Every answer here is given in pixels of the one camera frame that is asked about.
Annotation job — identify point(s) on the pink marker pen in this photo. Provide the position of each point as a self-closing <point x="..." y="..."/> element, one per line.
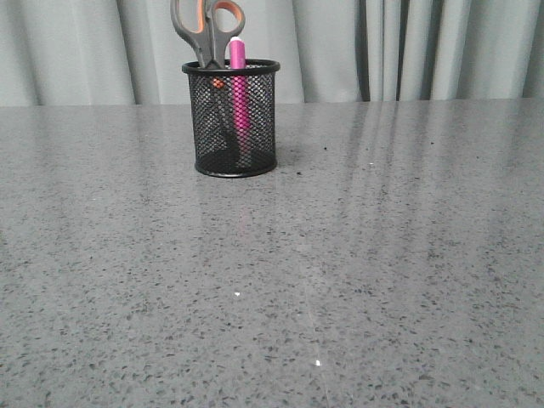
<point x="240" y="102"/>

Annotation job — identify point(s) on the grey orange scissors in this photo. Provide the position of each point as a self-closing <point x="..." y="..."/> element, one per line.
<point x="210" y="80"/>

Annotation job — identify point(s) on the grey curtain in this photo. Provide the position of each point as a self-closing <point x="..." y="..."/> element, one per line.
<point x="127" y="52"/>

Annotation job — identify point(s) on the black mesh pen holder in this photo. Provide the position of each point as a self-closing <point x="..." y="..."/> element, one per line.
<point x="260" y="87"/>

